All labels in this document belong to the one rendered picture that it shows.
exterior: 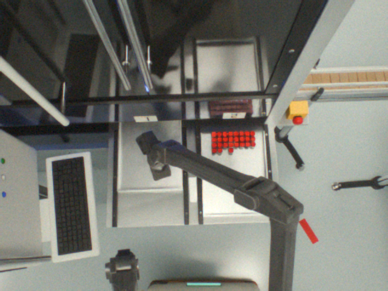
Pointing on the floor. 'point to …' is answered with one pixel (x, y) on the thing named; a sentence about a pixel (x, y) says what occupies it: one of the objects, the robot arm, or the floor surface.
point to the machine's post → (309, 54)
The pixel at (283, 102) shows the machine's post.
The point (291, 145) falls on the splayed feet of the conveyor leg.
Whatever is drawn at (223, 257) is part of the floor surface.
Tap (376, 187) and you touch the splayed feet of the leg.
